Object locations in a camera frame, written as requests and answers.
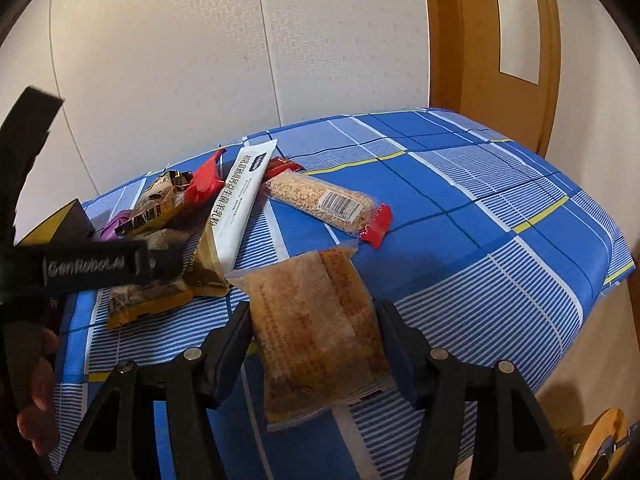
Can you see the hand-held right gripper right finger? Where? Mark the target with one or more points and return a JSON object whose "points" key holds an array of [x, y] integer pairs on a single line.
{"points": [[400, 360]]}

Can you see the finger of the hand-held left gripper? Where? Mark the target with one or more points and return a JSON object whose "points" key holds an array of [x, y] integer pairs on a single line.
{"points": [[162, 262]]}

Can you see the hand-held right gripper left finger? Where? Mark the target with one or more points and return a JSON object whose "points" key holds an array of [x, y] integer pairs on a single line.
{"points": [[230, 350]]}

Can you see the clear gold-edged snack packet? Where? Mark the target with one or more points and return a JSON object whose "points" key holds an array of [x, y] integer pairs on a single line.
{"points": [[150, 300]]}

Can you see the dark brown sesame packet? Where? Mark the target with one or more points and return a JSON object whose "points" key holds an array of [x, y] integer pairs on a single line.
{"points": [[155, 205]]}

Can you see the clear brown pastry packet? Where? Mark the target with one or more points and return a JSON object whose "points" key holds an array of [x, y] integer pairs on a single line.
{"points": [[305, 340]]}

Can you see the plain red packet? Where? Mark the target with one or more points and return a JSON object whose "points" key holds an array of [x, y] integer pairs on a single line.
{"points": [[205, 182]]}

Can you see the long white sachet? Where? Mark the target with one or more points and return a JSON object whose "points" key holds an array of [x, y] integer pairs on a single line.
{"points": [[240, 200]]}

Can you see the grain bar with red ends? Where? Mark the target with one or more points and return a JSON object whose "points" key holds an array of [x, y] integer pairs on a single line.
{"points": [[320, 202]]}

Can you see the person's left hand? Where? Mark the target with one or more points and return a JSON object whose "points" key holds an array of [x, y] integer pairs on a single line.
{"points": [[42, 395]]}

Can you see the black and yellow box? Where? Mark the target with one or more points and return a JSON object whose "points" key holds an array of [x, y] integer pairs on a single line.
{"points": [[75, 217]]}

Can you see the purple candy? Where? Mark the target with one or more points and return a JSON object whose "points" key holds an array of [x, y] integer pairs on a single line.
{"points": [[112, 227]]}

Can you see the blue plaid cloth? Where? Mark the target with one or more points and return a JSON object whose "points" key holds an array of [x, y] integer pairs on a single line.
{"points": [[450, 200]]}

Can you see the wooden stool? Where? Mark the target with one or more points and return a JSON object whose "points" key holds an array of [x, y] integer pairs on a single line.
{"points": [[597, 432]]}

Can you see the wooden door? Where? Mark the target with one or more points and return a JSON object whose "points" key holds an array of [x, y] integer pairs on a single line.
{"points": [[465, 60]]}

